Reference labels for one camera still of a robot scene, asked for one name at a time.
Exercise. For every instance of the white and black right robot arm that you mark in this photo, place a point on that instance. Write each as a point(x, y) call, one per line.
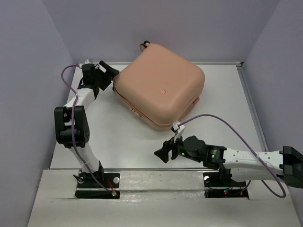
point(235, 165)

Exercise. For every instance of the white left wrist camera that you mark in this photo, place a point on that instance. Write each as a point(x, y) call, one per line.
point(87, 61)

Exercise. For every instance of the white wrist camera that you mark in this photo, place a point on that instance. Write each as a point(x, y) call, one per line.
point(87, 61)
point(178, 129)

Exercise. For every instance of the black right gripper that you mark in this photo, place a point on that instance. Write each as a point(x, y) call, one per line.
point(163, 152)

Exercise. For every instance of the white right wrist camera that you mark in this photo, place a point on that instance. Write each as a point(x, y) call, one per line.
point(178, 129)

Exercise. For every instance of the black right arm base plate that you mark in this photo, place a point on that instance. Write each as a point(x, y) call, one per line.
point(216, 188)

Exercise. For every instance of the pink hard-shell suitcase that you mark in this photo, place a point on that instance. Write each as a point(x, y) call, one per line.
point(159, 86)

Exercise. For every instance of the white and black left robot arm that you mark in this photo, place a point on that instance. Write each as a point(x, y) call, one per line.
point(71, 124)

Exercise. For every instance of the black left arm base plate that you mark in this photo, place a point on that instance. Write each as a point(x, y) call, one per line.
point(88, 188)

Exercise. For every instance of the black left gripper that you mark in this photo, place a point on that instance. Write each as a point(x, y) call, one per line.
point(109, 74)

